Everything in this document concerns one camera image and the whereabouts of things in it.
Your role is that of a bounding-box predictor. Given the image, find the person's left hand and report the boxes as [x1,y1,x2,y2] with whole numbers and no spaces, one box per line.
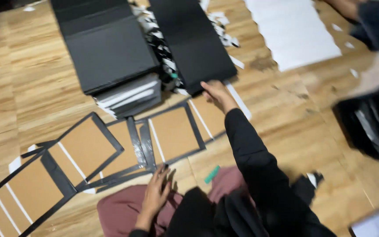
[139,163,177,216]

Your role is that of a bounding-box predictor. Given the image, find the person's right hand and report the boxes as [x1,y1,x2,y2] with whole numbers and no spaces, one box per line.
[200,80,240,115]

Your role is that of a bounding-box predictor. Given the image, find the black box board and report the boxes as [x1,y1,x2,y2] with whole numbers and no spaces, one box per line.
[148,0,238,97]

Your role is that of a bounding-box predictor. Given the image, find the brown cardboard panel black edged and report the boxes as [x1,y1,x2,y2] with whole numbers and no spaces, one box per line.
[97,117,157,193]
[0,150,78,237]
[46,112,125,189]
[139,100,206,165]
[189,95,227,142]

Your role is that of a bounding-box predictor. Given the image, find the long white paper strip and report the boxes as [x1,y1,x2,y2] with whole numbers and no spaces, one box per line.
[224,81,252,121]

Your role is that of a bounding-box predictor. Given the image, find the short white paper strip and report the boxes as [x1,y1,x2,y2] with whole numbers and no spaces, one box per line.
[228,55,245,70]

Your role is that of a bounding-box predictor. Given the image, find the maroon trousers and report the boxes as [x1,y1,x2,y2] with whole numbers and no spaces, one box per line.
[97,165,254,237]

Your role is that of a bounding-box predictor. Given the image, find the green cutter tool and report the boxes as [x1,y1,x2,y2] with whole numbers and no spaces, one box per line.
[204,165,221,184]

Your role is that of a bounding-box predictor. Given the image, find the pile of black white scraps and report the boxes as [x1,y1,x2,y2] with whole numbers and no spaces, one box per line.
[130,0,241,96]

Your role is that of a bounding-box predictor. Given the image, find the black garment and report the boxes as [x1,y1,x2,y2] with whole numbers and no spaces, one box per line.
[165,186,270,237]

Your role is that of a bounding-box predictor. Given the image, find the large white paper sheet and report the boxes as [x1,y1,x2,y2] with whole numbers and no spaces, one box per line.
[244,0,342,72]

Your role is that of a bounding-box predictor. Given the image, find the stack of black folded boxes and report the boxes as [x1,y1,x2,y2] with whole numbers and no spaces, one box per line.
[50,0,163,119]

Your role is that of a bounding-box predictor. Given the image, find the black and white paper scrap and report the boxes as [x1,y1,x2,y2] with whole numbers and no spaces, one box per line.
[291,171,325,206]

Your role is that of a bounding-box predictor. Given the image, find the white paper offcut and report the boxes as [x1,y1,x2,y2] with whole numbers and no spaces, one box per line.
[8,156,22,174]

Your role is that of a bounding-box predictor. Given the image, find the black bag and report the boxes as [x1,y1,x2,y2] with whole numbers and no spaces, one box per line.
[332,77,379,161]

